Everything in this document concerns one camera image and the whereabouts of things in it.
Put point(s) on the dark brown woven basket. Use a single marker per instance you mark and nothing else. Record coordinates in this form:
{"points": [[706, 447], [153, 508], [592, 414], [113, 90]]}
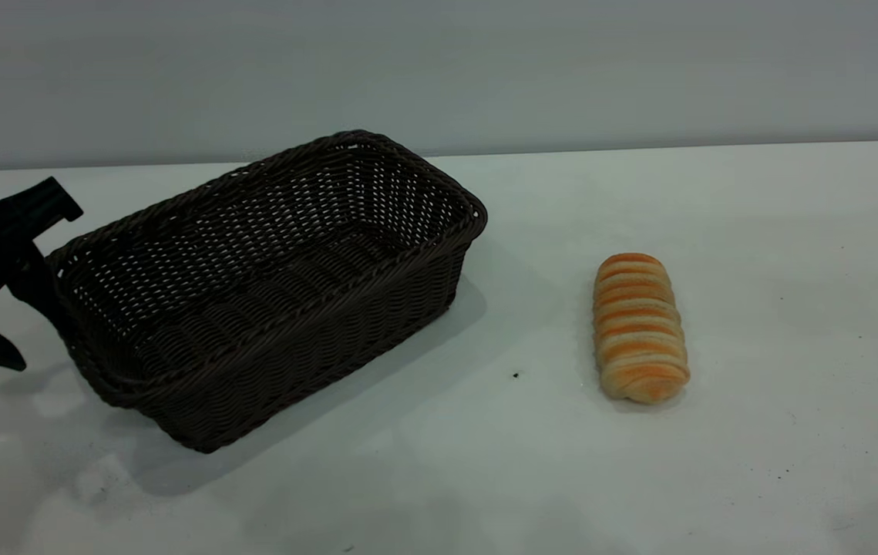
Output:
{"points": [[292, 362]]}

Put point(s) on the striped orange bread roll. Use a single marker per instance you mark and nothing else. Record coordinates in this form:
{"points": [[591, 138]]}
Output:
{"points": [[639, 331]]}

